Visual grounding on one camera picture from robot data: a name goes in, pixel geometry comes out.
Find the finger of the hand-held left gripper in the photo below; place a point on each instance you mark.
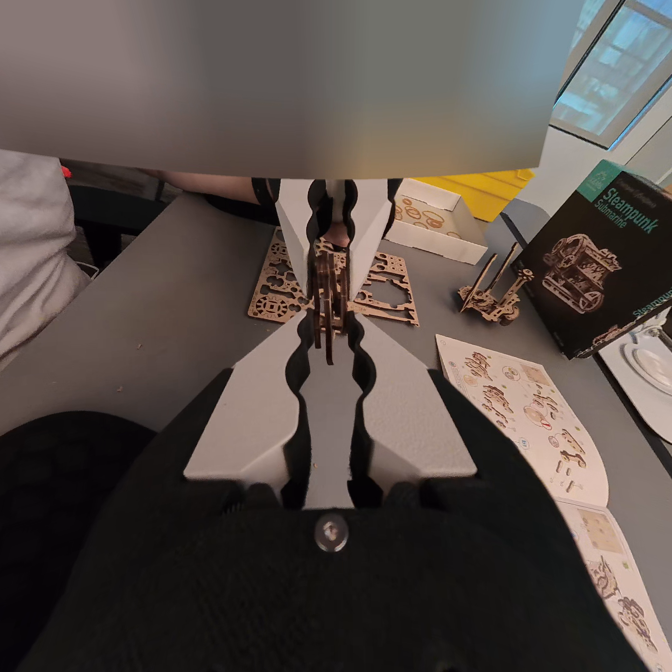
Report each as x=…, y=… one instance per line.
x=291, y=220
x=372, y=220

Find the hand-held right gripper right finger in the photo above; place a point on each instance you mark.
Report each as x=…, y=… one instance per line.
x=420, y=420

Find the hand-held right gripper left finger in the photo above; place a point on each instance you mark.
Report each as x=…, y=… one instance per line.
x=241, y=420

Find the small wooden gear assembly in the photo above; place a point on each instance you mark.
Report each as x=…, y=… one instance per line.
x=328, y=294

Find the person's left forearm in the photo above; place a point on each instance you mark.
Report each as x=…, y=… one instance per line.
x=210, y=186

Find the partly built wooden model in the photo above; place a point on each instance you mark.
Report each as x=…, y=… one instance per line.
x=488, y=307

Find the black model kit box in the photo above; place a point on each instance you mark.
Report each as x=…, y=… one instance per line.
x=577, y=294

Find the person's left hand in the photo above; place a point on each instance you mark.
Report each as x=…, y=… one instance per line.
x=338, y=236

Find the pile of rubber bands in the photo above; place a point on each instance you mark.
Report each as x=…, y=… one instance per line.
x=433, y=218

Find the white cardboard tray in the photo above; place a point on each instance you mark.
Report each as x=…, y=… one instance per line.
x=446, y=249

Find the yellow plastic bin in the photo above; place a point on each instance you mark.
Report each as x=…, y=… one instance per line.
x=488, y=194

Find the laser-cut wooden sheet with gear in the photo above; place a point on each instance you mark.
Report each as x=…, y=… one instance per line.
x=278, y=316

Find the open instruction booklet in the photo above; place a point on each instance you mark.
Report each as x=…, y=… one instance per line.
x=525, y=399

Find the white round device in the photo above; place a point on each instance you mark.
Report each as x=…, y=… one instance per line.
x=645, y=367

